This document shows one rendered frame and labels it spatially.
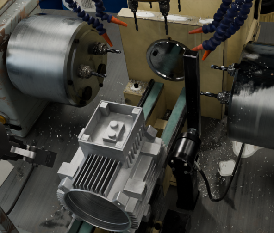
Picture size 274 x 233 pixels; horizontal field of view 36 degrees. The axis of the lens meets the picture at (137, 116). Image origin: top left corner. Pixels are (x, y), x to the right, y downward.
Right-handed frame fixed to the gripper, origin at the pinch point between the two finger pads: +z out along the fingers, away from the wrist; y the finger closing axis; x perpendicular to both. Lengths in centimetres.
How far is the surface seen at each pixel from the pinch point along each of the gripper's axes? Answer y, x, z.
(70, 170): 0.2, 1.2, 12.9
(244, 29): -23, -49, 43
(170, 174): -13.8, -4.6, 43.5
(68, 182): -1.6, 3.6, 10.2
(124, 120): -7.4, -12.4, 15.9
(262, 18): -19, -85, 111
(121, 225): -11.5, 9.7, 21.8
